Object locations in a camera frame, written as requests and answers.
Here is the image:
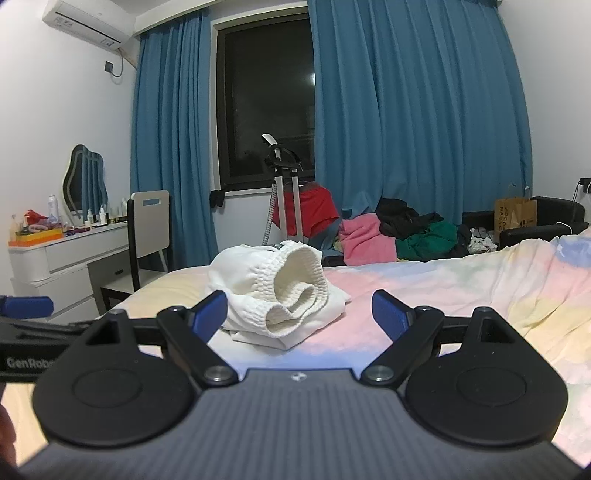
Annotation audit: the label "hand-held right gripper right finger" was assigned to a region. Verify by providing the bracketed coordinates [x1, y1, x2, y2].
[359, 290, 519, 389]

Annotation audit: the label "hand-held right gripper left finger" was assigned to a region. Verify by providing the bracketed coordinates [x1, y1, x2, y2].
[83, 290, 240, 388]

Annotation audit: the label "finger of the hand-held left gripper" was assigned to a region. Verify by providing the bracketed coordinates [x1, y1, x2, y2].
[0, 295, 100, 337]

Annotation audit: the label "white ribbed pants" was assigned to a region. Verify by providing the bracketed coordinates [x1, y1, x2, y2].
[208, 240, 352, 352]

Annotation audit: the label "white dressing desk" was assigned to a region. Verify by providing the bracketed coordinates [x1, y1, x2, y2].
[8, 222, 133, 326]

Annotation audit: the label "orange box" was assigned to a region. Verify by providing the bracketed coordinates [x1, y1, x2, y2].
[9, 228, 65, 246]

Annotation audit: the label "pink garment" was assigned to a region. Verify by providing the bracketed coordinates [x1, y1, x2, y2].
[338, 215, 399, 267]

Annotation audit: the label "green garment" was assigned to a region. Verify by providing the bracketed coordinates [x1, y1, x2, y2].
[396, 220, 459, 262]

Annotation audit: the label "black garment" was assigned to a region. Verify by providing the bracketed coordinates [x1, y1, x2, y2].
[376, 198, 445, 241]

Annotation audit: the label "bed with pastel sheet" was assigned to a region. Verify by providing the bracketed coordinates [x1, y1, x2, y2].
[108, 228, 591, 468]

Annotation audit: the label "white and black chair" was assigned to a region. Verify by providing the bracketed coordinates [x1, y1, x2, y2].
[100, 189, 172, 315]

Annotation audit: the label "white patterned cloth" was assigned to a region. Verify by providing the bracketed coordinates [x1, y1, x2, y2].
[467, 227, 500, 254]

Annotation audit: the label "red garment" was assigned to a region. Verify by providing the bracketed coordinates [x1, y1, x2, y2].
[272, 182, 341, 241]

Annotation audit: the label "wavy-edged mirror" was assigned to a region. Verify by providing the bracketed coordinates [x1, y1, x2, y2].
[62, 144, 110, 214]

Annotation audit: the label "garment steamer stand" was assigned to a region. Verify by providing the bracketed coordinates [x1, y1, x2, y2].
[261, 133, 306, 246]

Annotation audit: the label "brown paper bag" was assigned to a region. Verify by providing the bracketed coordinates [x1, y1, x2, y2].
[494, 184, 539, 239]

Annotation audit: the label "blue curtain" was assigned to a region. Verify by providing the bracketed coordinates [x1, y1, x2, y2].
[130, 11, 221, 271]
[307, 0, 533, 243]

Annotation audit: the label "black armchair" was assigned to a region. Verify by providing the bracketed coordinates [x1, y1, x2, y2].
[462, 196, 591, 253]

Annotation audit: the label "dark window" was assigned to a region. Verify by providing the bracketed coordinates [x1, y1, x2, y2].
[211, 14, 317, 193]

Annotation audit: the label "white air conditioner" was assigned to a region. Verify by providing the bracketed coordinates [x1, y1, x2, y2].
[42, 0, 134, 49]

